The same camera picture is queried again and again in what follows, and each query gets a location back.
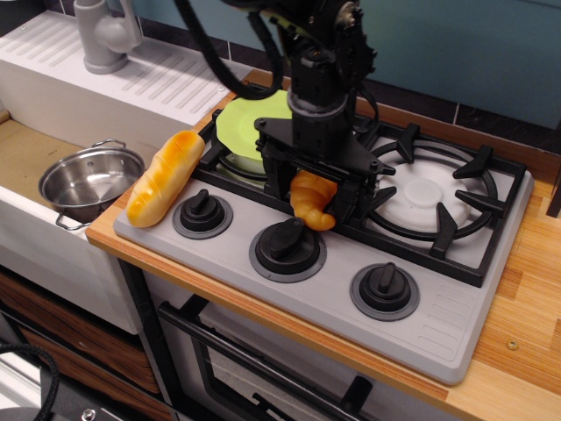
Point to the black stove knob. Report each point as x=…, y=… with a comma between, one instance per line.
x=385, y=292
x=287, y=252
x=202, y=216

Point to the black left stove knob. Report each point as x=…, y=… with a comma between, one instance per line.
x=202, y=216

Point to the black burner grate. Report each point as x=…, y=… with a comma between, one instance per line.
x=211, y=171
x=441, y=212

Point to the wooden drawer fronts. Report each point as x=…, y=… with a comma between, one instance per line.
x=91, y=353

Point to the black middle stove knob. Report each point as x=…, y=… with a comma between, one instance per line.
x=287, y=252

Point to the white burner cap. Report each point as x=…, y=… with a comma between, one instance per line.
x=420, y=187
x=243, y=167

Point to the white right burner cap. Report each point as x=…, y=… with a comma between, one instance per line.
x=420, y=187

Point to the toy oven door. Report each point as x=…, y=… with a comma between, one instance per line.
x=244, y=371

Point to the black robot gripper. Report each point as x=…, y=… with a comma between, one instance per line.
x=324, y=146

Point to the toy bread loaf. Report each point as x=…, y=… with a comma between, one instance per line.
x=156, y=190

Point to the orange toy croissant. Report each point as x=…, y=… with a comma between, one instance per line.
x=309, y=196

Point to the grey toy stove top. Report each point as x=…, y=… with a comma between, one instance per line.
x=438, y=339

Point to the black left burner grate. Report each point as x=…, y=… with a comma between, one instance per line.
x=211, y=171

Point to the white left burner cap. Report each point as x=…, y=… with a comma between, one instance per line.
x=243, y=167

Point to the small steel pot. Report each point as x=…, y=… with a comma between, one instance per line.
x=83, y=185

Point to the light green plastic plate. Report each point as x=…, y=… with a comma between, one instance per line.
x=235, y=124

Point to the white toy sink unit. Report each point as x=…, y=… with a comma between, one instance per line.
x=51, y=104

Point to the grey toy faucet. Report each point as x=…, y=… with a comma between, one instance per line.
x=106, y=40

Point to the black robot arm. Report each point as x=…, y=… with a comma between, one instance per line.
x=329, y=59

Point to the black right burner grate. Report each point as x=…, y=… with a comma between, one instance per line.
x=441, y=212

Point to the black right stove knob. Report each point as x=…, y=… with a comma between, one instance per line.
x=385, y=292

